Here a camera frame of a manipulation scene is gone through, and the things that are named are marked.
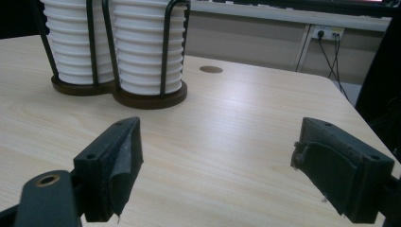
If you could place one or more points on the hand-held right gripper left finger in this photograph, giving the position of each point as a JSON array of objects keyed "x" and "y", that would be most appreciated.
[{"x": 104, "y": 164}]

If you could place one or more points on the stack of white paper cups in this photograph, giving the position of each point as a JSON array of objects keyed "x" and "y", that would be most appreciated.
[
  {"x": 71, "y": 47},
  {"x": 140, "y": 47}
]

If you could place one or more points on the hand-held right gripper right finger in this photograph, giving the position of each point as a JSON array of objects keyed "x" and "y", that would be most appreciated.
[{"x": 343, "y": 170}]

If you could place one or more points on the white wall power socket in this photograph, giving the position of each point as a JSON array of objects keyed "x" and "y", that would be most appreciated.
[{"x": 329, "y": 31}]

